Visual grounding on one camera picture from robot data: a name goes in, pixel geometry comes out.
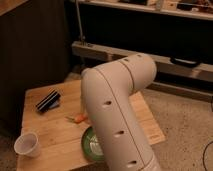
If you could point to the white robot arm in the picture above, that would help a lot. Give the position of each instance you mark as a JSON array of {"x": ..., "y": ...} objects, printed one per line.
[{"x": 105, "y": 90}]

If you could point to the vertical metal pole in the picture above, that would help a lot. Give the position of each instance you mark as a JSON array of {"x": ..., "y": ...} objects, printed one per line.
[{"x": 82, "y": 37}]

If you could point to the black rectangular case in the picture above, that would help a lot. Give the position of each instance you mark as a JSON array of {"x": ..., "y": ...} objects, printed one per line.
[{"x": 49, "y": 102}]

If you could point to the small wooden table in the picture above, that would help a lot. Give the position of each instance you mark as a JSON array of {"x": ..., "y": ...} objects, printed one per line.
[{"x": 60, "y": 139}]

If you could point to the green bowl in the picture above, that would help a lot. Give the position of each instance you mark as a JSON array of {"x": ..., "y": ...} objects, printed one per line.
[{"x": 90, "y": 146}]

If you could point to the white paper cup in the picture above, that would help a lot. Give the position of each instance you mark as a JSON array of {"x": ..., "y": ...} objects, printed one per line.
[{"x": 28, "y": 145}]

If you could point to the black handle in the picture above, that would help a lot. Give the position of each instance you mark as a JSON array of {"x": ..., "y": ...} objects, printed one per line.
[{"x": 185, "y": 64}]

